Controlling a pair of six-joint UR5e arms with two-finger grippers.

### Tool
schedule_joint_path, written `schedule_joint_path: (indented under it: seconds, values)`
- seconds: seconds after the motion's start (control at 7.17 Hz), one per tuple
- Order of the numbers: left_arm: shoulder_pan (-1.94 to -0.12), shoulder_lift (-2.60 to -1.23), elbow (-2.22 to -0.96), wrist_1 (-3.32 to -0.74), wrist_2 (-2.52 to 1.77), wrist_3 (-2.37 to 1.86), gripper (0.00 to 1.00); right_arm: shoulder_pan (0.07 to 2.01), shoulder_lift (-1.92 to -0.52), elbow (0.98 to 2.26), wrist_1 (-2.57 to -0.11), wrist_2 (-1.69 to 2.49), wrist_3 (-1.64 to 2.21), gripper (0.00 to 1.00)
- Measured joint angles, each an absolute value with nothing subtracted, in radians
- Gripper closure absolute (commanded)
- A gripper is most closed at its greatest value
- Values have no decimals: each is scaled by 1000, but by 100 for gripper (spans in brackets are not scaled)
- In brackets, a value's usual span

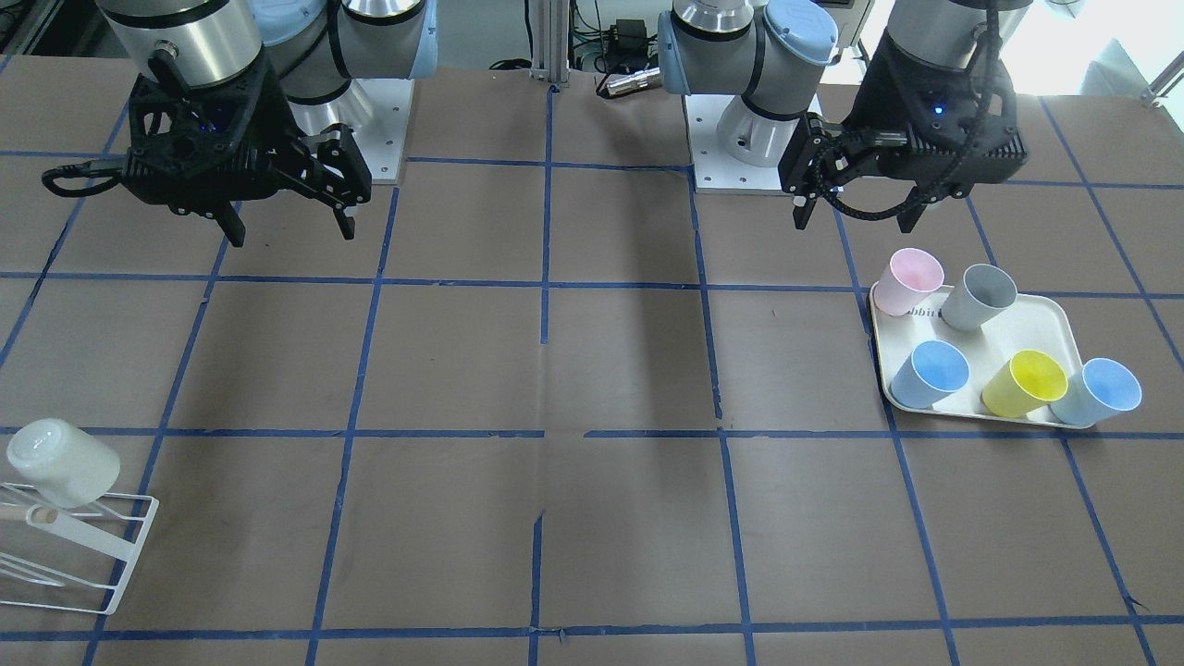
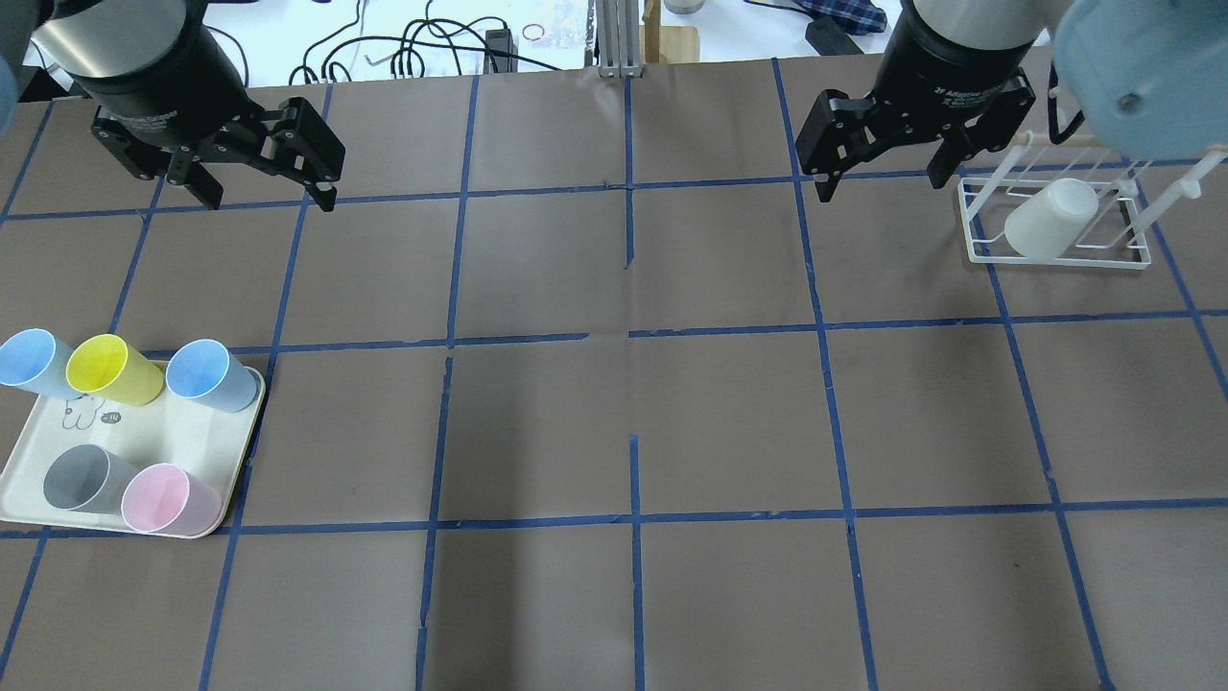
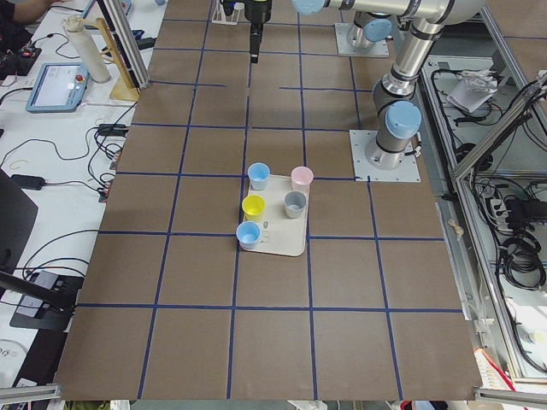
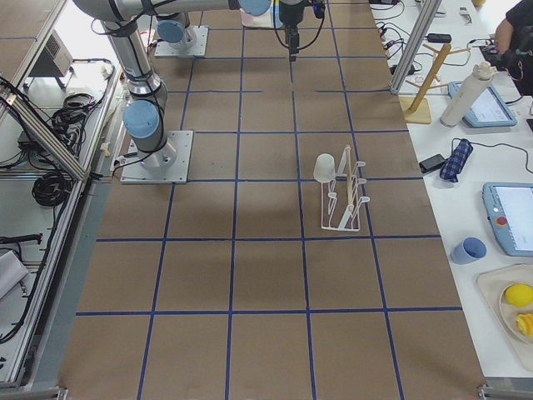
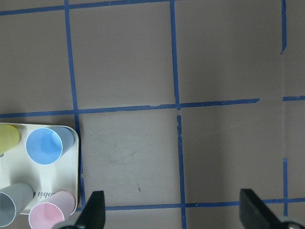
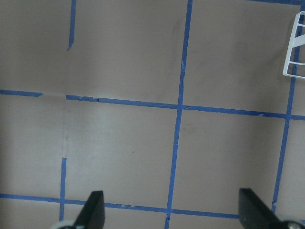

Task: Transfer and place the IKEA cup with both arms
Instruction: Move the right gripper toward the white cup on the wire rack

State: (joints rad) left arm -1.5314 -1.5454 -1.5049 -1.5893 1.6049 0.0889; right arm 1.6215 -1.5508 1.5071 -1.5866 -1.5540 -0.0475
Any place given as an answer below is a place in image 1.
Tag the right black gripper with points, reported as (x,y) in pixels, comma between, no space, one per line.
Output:
(280,128)

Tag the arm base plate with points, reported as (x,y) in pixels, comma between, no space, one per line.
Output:
(378,112)
(734,149)

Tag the white wire cup rack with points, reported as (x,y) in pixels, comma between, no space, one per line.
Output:
(74,560)

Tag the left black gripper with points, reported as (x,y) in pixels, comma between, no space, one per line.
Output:
(868,104)

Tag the light blue cup tray edge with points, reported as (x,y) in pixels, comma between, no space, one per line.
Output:
(1101,389)

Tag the aluminium frame post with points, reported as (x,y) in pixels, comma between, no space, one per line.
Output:
(549,25)

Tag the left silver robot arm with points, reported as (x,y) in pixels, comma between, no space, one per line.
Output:
(773,57)

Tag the yellow plastic cup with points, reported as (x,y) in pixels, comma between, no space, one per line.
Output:
(1029,380)

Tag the beige plastic tray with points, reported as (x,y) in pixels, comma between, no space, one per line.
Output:
(1032,322)

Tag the blue cup on tray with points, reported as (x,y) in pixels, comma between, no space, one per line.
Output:
(934,370)

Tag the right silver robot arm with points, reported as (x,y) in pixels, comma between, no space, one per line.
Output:
(316,47)

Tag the grey plastic cup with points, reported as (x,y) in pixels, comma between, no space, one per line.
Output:
(985,291)

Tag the pink plastic cup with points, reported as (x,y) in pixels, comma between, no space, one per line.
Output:
(911,275)

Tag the white plastic cup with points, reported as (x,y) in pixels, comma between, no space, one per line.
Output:
(69,467)

